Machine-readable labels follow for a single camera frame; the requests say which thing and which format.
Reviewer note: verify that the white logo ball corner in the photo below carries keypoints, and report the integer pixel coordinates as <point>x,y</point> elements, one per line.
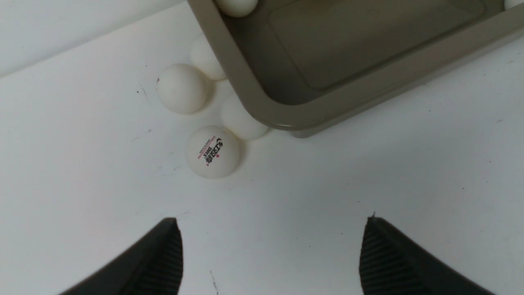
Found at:
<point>508,4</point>
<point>212,152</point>

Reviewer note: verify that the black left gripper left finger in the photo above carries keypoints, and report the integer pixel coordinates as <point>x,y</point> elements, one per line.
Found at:
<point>152,266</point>

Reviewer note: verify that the white ball left side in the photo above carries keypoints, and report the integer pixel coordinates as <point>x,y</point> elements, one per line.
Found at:
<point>182,88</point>

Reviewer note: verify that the white ball left rear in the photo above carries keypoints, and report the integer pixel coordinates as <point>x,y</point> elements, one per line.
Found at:
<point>204,59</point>

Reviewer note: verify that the white ball under left rim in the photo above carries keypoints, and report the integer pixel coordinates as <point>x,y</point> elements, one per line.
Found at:
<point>238,121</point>

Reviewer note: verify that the beige plastic bin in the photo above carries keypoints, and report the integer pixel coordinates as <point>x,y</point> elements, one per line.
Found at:
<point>306,65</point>

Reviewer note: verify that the white logo ball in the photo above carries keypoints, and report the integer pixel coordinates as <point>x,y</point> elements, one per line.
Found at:
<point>236,8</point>

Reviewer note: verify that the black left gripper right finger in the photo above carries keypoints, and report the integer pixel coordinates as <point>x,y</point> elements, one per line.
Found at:
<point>392,264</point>

